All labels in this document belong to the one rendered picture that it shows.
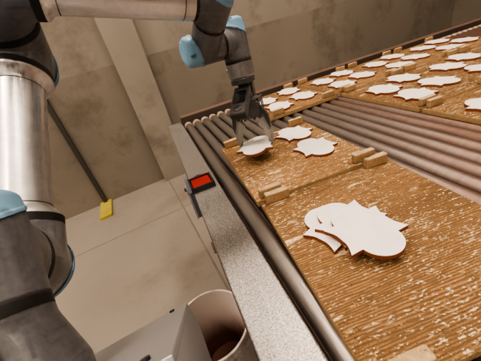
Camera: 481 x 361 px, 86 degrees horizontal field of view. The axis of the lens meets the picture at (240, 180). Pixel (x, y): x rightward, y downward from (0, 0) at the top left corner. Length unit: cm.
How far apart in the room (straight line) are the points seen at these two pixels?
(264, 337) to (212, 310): 89
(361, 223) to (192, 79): 278
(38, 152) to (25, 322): 30
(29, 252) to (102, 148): 277
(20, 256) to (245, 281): 33
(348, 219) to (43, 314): 46
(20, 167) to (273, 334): 47
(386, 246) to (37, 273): 47
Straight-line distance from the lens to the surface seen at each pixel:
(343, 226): 51
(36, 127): 58
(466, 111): 106
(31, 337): 33
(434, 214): 60
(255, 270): 52
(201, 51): 71
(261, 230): 59
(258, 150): 79
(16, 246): 36
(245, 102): 73
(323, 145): 84
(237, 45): 78
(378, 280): 47
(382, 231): 50
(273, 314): 46
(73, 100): 303
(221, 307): 132
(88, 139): 309
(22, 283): 35
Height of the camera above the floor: 130
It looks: 29 degrees down
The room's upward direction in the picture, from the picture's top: 15 degrees counter-clockwise
